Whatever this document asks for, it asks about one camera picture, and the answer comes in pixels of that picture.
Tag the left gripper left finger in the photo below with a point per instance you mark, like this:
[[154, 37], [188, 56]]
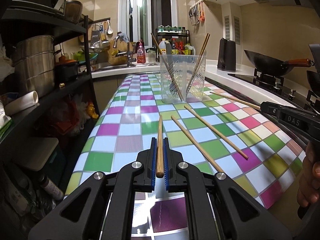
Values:
[[102, 206]]

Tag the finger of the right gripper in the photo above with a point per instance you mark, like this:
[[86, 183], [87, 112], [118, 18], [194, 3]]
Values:
[[273, 112], [267, 105]]

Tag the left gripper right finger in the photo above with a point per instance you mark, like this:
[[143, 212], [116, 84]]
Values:
[[217, 207]]

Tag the clear plastic utensil basket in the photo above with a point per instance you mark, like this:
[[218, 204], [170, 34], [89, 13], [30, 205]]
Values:
[[189, 74]]

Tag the white handled fork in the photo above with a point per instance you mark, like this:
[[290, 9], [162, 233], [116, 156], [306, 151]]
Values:
[[173, 90]]

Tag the hanging kitchen tools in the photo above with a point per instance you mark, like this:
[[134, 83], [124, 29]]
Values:
[[196, 13]]

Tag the person right hand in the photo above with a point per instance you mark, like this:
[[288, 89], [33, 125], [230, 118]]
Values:
[[308, 192]]

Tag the black gas stove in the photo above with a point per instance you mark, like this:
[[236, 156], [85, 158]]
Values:
[[278, 86]]

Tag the checkered table covering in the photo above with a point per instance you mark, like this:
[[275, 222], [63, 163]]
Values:
[[129, 114]]

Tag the black electric kettle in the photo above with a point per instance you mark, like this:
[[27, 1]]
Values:
[[227, 55]]

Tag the black condiment rack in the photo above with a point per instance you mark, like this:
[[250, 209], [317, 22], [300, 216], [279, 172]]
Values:
[[178, 37]]

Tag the yellow oil jug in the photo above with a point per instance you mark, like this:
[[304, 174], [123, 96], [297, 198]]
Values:
[[162, 46]]

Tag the red dish soap bottle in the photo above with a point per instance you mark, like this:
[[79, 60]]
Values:
[[141, 58]]

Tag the white paper roll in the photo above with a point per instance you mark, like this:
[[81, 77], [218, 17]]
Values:
[[22, 103]]

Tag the chrome sink faucet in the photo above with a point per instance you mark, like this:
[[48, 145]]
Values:
[[124, 37]]

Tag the orange lidded black pot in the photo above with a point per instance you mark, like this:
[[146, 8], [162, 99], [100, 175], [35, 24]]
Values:
[[65, 71]]

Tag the wooden cutting board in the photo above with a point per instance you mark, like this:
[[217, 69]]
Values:
[[118, 55]]

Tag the green bowls stack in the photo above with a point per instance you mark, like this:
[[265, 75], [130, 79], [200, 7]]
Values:
[[80, 56]]

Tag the large steel stockpot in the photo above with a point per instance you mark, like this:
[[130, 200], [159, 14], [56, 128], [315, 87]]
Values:
[[34, 64]]

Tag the hanging white ladle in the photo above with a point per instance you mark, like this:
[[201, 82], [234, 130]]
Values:
[[109, 29]]

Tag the hanging metal grater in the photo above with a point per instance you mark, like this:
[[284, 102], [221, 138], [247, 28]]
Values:
[[95, 34]]

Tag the dark bowl on shelf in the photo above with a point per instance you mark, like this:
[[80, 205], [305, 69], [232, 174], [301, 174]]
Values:
[[73, 11]]

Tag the black metal shelf rack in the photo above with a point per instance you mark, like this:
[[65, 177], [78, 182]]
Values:
[[19, 24]]

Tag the black wok with handle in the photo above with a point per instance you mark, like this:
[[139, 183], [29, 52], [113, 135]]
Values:
[[275, 67]]

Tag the window frame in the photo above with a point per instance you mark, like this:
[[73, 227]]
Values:
[[141, 18]]

